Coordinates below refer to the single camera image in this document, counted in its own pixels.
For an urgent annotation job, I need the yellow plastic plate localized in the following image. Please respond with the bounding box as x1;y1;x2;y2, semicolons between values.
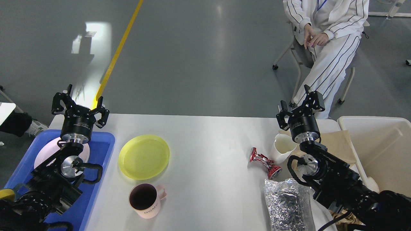
118;134;170;180

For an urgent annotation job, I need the white paper cup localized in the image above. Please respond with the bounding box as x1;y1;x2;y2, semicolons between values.
269;133;297;165

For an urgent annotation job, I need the white plastic bin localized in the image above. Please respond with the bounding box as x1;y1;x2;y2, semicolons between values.
337;116;411;196

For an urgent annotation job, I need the blue plastic tray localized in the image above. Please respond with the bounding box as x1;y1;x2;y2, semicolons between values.
3;129;116;231

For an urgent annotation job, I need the standing person in dark clothes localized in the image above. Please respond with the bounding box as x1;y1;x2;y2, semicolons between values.
0;111;48;137

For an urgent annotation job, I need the grey rolling chair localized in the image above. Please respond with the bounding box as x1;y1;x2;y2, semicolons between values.
272;20;360;106

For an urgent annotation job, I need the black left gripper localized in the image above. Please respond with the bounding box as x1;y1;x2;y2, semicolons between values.
51;84;109;144

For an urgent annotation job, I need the blue HOME mug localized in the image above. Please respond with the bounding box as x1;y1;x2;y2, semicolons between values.
0;183;25;202

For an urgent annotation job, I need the seated person in white tracksuit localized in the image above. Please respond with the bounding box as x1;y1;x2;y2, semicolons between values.
283;0;369;119

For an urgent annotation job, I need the pink plate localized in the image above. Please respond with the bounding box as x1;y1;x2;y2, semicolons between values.
34;138;91;169

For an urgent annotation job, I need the crushed red soda can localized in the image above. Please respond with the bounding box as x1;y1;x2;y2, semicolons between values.
249;147;282;180

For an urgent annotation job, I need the pink HOME mug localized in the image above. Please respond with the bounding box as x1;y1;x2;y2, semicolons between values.
128;183;166;219

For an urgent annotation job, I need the crumpled silver foil bag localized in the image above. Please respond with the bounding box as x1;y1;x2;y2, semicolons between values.
263;178;316;231

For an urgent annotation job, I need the brown paper bag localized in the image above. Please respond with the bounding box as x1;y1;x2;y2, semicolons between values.
278;130;357;165

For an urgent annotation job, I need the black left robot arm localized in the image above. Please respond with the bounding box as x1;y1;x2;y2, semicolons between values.
0;84;109;231

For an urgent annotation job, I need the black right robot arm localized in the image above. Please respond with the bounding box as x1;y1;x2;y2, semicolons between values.
276;85;411;231

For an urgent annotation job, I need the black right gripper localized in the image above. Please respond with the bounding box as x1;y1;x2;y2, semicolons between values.
276;84;326;143

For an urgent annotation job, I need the white side table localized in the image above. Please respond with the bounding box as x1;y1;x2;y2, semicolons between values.
0;102;16;125

